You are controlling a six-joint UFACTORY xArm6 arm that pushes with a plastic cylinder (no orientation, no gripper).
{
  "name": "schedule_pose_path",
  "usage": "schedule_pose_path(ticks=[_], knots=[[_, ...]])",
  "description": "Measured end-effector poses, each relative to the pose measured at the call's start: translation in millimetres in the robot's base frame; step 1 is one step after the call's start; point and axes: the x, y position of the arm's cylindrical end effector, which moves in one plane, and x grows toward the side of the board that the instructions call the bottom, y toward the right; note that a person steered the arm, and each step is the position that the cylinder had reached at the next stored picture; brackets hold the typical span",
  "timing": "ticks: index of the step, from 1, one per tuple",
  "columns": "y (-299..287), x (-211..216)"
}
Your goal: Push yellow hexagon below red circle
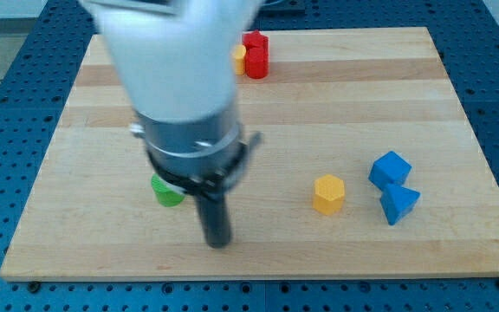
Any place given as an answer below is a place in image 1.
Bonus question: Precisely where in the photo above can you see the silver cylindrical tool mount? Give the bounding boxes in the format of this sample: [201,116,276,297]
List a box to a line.
[130,103,262,196]

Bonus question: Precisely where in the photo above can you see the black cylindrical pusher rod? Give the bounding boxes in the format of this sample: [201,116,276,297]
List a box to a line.
[195,192,232,249]

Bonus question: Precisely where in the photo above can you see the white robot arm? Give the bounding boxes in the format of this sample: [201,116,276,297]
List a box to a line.
[83,0,262,249]

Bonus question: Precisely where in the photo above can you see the yellow hexagon block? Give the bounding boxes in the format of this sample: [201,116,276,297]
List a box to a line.
[312,174,346,216]

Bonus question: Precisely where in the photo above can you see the green cylinder block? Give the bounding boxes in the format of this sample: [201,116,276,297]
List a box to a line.
[151,174,185,207]

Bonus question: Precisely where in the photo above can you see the red cylinder block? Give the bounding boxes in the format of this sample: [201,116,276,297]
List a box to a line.
[245,47,269,79]

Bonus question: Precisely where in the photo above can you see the small yellow block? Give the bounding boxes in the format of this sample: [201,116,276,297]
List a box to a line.
[231,44,247,75]

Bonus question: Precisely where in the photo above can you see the red star block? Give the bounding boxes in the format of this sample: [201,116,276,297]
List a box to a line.
[242,30,269,51]

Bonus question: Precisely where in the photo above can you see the wooden board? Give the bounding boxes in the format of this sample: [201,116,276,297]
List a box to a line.
[0,27,499,282]

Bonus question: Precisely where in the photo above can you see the blue cube block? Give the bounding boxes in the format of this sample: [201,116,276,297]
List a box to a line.
[368,151,412,190]

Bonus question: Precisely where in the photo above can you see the blue triangle block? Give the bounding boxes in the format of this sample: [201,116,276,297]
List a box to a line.
[379,184,421,225]

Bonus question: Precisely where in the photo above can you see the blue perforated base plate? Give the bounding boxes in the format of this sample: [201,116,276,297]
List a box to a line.
[0,0,499,311]

